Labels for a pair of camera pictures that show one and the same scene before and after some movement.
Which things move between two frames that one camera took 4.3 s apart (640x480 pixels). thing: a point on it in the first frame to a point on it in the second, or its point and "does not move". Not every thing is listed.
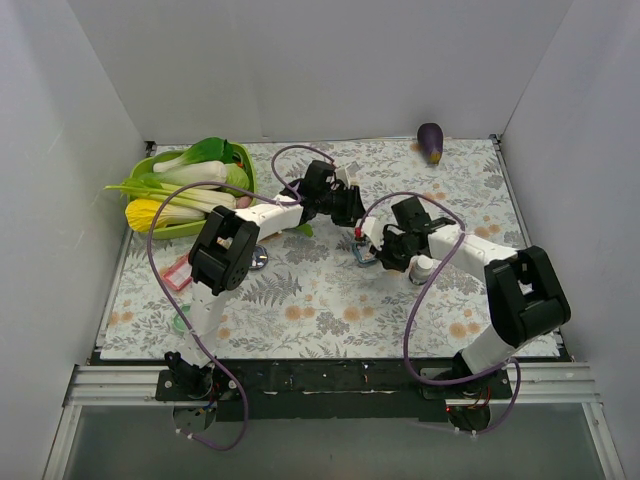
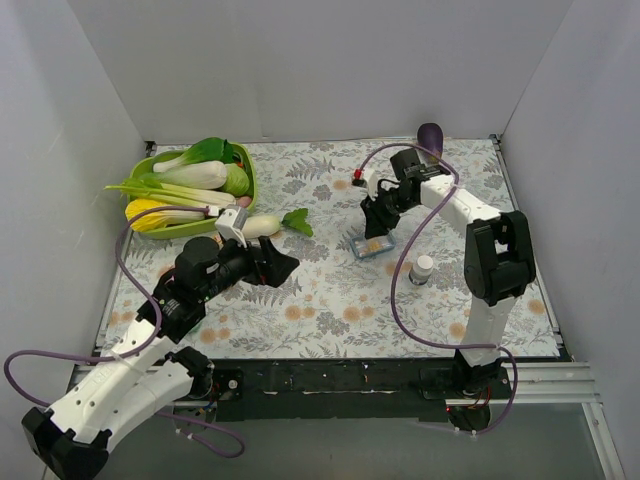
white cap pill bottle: (420, 267) does not move
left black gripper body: (351, 207) to (258, 261)
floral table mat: (312, 297) does not move
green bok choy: (213, 149) does not move
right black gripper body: (385, 245) to (377, 210)
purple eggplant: (430, 139) does not move
